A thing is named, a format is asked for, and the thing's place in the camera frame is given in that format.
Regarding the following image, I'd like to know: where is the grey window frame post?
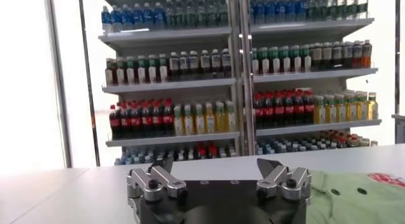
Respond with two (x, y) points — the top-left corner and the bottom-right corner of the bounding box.
(43, 0), (73, 168)

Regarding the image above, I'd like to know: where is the light green printed t-shirt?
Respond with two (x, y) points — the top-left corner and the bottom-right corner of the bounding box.
(305, 170), (405, 224)

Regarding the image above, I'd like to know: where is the yellow juice bottle green cap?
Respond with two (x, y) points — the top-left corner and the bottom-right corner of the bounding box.
(356, 92), (368, 121)
(335, 94), (347, 123)
(367, 92), (379, 120)
(204, 101), (216, 134)
(225, 100), (237, 133)
(184, 103), (195, 136)
(215, 101), (226, 134)
(194, 103), (206, 135)
(173, 104), (185, 137)
(346, 93), (358, 122)
(325, 94), (337, 124)
(313, 95), (326, 125)

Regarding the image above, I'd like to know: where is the reddish drink bottle white label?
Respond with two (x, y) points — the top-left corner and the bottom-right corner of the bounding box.
(362, 39), (373, 68)

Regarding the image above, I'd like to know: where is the green-cap dark tea bottle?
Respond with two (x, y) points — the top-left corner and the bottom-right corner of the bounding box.
(147, 54), (159, 84)
(158, 53), (169, 83)
(301, 44), (313, 72)
(115, 56), (126, 85)
(290, 44), (302, 73)
(259, 47), (270, 75)
(251, 47), (260, 75)
(136, 55), (148, 84)
(280, 45), (292, 73)
(270, 46), (281, 74)
(125, 56), (137, 85)

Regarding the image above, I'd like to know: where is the dark bottle black-white label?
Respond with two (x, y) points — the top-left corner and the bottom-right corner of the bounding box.
(189, 50), (200, 80)
(221, 48), (232, 78)
(352, 40), (363, 69)
(210, 49), (222, 79)
(179, 51), (190, 81)
(199, 49), (211, 80)
(168, 51), (180, 82)
(342, 40), (354, 69)

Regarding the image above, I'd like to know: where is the green label water bottle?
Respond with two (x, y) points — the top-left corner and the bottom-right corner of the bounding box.
(316, 0), (328, 22)
(196, 0), (208, 27)
(327, 0), (338, 21)
(185, 0), (197, 28)
(357, 0), (369, 20)
(206, 0), (218, 27)
(217, 0), (229, 27)
(337, 0), (348, 20)
(347, 0), (358, 20)
(306, 0), (318, 22)
(175, 0), (186, 28)
(164, 0), (176, 29)

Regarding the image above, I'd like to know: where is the grey metal shelving unit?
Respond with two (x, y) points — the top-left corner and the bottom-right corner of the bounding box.
(96, 0), (244, 166)
(239, 0), (383, 156)

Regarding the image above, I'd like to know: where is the blue label water bottle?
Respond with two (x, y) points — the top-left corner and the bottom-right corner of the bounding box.
(143, 2), (154, 31)
(132, 3), (144, 32)
(111, 4), (123, 33)
(265, 0), (277, 24)
(255, 0), (266, 25)
(101, 5), (113, 34)
(285, 0), (297, 23)
(296, 0), (308, 22)
(275, 0), (287, 23)
(121, 4), (134, 32)
(153, 1), (165, 30)

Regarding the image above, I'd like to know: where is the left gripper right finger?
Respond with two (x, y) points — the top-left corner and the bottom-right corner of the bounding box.
(256, 158), (313, 201)

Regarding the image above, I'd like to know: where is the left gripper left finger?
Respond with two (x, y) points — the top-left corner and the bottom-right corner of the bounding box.
(126, 156), (188, 203)

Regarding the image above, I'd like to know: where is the black slanted frame pole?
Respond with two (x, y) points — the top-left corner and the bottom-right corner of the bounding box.
(77, 0), (101, 168)
(394, 0), (402, 116)

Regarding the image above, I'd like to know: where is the dark bottle beige label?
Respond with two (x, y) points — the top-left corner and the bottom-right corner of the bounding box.
(311, 42), (323, 71)
(332, 41), (344, 70)
(321, 42), (333, 70)

